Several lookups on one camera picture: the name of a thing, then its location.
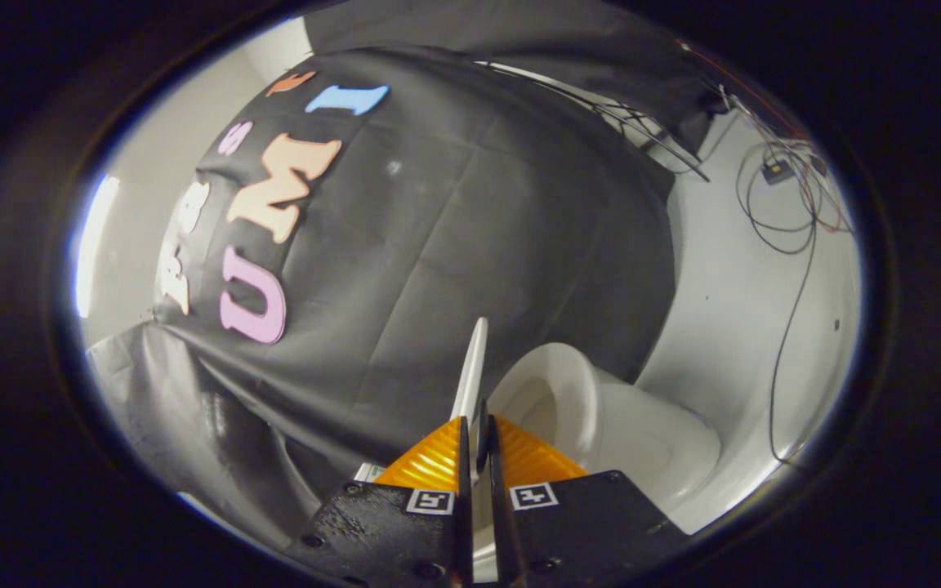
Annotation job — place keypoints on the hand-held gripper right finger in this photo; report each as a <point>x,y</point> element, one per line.
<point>585,523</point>

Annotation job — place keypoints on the white toilet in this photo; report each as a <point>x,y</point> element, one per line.
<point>642,441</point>

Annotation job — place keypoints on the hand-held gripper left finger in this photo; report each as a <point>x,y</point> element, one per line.
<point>389,531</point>

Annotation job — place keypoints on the white toilet lid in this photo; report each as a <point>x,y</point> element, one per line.
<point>470,376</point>

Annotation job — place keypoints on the black light stand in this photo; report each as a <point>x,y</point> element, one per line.
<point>601,110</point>

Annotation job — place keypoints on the small black adapter box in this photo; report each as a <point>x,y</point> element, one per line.
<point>777,171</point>

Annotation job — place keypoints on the black backdrop cloth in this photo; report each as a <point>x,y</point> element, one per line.
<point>454,245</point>
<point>185,408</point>
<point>519,41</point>

